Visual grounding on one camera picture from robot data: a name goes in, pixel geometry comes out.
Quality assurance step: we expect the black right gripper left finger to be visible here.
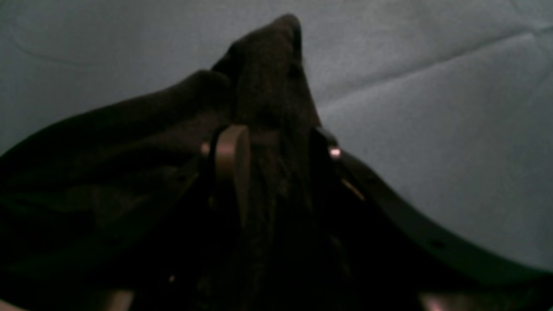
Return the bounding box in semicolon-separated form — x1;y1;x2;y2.
164;124;251;298

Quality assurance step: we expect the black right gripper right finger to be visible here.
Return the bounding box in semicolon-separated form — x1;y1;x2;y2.
309;127;552;311

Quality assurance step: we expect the black T-shirt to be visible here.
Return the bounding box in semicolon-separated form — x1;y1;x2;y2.
1;14;348;311

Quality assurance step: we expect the teal table cloth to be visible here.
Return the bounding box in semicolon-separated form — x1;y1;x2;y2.
0;0;552;271

